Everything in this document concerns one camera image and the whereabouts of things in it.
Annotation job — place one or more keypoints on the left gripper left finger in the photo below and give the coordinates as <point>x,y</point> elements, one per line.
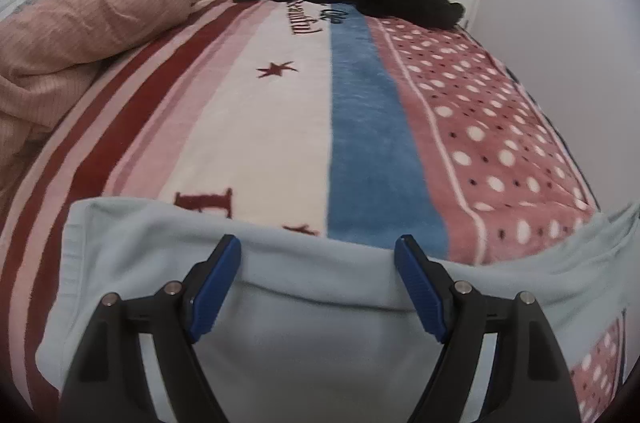
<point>136,353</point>

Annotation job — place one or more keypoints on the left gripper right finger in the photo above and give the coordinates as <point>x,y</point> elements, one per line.
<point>508,343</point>

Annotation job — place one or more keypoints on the striped patterned bed blanket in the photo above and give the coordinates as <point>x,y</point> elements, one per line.
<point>314,119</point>

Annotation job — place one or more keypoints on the pink ribbed comforter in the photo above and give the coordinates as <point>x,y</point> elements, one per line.
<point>50,54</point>

